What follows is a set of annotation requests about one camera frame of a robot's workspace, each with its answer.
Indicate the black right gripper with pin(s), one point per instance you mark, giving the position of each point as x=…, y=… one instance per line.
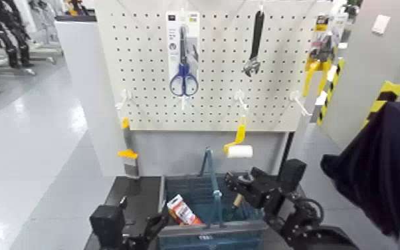
x=262, y=190

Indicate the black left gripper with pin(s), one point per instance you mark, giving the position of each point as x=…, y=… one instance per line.
x=135, y=239

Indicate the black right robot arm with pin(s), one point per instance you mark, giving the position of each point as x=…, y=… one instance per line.
x=311, y=237

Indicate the teal plastic crate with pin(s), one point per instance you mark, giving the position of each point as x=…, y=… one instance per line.
x=193, y=231

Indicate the red white product package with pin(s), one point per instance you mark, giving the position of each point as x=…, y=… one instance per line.
x=184, y=211

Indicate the grey panel under pegboard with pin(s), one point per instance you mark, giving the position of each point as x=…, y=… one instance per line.
x=179, y=150

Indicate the white pegboard hook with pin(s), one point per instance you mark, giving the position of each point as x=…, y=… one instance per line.
x=239, y=97
x=299, y=103
x=261, y=6
x=124, y=98
x=184, y=101

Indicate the yellow black hazard strip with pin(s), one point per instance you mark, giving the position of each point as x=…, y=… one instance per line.
x=386, y=91
x=330, y=90

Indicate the beige pegboard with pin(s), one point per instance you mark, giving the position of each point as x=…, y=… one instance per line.
x=221, y=45

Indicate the navy blue garment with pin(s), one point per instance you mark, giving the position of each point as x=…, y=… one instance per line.
x=378, y=167

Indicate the white partition panel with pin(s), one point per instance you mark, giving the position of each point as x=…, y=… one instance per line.
x=81, y=70

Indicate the white scissors package card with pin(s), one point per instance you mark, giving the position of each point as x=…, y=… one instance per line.
x=172, y=24

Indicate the pliers package card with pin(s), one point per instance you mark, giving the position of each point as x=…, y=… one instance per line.
x=339, y=24

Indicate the black humanoid robot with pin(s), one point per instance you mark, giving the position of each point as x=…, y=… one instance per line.
x=11, y=45

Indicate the yellow black machine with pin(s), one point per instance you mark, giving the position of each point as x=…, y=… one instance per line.
x=75, y=7

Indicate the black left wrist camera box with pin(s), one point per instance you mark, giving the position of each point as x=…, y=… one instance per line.
x=106, y=225

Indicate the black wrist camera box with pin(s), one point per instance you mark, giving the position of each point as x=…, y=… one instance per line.
x=292, y=174
x=106, y=225

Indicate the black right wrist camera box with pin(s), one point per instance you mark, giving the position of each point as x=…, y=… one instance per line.
x=292, y=174

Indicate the white wall switch plate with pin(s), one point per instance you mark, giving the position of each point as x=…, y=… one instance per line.
x=380, y=24

